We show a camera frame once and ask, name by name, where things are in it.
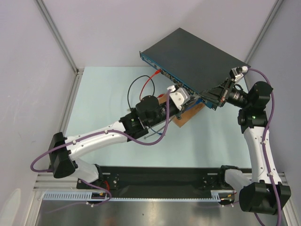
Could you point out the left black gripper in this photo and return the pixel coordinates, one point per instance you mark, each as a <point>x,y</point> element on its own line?
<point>178,115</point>

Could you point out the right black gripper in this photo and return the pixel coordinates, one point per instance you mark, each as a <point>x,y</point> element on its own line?
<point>224,90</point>

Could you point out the wooden board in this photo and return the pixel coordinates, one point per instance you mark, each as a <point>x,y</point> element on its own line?
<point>187,115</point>

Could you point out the aluminium frame post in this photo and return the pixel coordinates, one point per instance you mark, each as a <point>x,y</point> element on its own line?
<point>269,20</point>
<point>56,34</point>

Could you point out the black blue network switch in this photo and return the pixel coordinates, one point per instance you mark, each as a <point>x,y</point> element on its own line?
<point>194,64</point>

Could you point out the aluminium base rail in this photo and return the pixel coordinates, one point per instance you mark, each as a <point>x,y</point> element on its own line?
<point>46,182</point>

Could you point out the right aluminium frame post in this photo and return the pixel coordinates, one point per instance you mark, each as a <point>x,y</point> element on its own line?
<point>269,20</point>

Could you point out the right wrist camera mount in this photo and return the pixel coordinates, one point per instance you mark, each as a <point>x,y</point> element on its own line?
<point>238,73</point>

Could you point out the left aluminium frame post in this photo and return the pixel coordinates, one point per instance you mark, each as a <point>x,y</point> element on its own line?
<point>56,34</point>

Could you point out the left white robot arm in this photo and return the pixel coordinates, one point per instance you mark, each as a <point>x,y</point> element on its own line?
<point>66,152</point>

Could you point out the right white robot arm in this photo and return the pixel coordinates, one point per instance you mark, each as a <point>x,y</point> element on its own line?
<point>264,193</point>

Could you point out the white slotted cable duct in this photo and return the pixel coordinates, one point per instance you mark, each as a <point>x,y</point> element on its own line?
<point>75,196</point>

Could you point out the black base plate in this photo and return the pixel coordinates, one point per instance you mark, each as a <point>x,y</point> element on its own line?
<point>162,182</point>

